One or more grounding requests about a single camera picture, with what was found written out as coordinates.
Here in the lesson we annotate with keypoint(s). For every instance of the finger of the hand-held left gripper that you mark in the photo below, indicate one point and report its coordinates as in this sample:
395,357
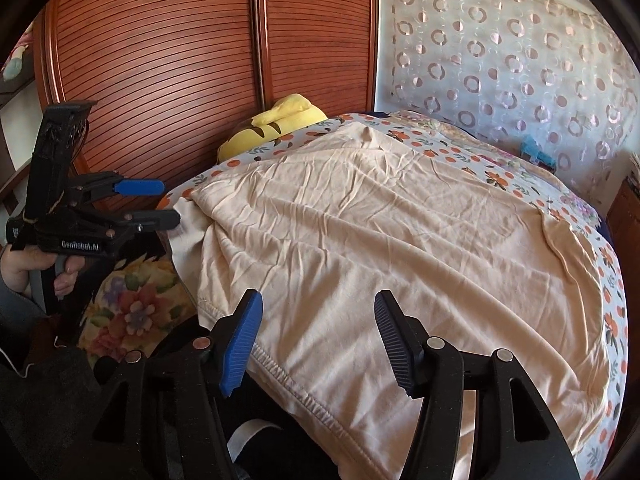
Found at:
137,188
150,220

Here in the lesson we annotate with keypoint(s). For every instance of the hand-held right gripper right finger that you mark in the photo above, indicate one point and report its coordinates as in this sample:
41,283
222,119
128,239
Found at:
395,345

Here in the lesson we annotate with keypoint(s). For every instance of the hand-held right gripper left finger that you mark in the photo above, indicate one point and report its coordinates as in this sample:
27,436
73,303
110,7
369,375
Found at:
240,345

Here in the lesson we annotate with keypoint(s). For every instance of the cream fabric sheet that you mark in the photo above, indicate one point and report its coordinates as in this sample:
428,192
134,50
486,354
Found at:
375,235

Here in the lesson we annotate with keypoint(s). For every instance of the person's left forearm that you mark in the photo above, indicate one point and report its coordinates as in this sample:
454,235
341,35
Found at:
22,320

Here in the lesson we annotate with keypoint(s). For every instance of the person's left hand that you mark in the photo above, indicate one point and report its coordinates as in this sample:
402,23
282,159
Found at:
17,267

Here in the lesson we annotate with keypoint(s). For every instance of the white cloth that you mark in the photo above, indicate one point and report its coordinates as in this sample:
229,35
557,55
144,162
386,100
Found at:
187,240

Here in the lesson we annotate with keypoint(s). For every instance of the pastel plush toy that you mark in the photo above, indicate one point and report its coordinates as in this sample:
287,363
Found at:
17,57

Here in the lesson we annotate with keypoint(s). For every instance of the wooden headboard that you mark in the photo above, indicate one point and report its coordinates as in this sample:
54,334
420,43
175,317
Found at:
175,60

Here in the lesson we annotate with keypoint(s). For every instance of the yellow plush toy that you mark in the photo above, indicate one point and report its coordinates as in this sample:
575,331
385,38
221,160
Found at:
270,122

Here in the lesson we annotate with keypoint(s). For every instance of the blue plastic toy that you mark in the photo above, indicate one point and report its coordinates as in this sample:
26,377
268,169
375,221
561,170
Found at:
537,151

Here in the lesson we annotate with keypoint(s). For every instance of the wooden side cabinet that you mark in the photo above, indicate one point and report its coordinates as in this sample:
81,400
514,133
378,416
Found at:
620,210

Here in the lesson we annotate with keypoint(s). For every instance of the sheer circle pattern curtain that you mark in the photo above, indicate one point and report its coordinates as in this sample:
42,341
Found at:
500,50

